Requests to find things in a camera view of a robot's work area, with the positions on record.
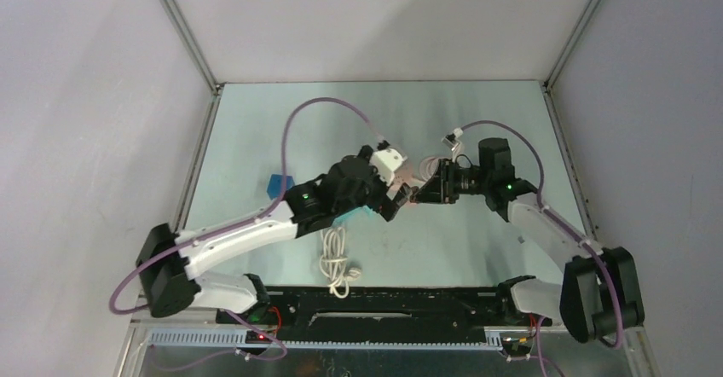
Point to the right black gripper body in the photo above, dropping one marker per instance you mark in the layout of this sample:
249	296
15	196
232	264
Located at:
456	181

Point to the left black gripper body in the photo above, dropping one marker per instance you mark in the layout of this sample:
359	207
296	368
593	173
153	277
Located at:
382	199

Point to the pink brown plug adapter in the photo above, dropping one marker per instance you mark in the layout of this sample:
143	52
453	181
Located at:
406	176

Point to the teal power strip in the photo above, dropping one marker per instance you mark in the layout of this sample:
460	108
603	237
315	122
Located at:
360	212

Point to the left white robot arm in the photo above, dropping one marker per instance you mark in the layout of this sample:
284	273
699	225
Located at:
176	269

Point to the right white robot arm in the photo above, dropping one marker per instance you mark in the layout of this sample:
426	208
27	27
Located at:
599	294

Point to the blue cube socket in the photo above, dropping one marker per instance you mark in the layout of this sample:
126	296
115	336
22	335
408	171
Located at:
278	184

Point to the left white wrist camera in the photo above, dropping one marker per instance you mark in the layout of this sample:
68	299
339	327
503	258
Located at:
387	160

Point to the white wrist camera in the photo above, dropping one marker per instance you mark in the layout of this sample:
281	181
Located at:
453	143
387	160

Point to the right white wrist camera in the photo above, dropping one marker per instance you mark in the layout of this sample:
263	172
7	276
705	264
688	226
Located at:
453	143

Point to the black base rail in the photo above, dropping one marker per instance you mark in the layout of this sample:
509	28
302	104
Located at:
387	314

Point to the grey cable duct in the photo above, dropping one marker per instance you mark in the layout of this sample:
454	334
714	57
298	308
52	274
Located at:
245	339

